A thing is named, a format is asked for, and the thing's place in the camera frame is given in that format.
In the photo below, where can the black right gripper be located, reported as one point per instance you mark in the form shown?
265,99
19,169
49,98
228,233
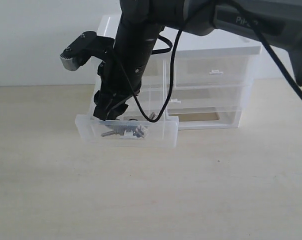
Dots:
121,79

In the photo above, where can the key bunch with blue tag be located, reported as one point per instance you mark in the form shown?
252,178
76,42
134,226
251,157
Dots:
135,131

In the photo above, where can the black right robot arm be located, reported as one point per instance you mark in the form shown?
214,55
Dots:
277,24

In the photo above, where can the white plastic drawer cabinet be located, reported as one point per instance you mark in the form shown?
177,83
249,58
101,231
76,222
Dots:
217,44

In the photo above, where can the clear wide middle drawer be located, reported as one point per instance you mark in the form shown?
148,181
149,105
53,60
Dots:
221,99

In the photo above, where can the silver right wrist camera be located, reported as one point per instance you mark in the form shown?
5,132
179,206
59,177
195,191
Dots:
85,46

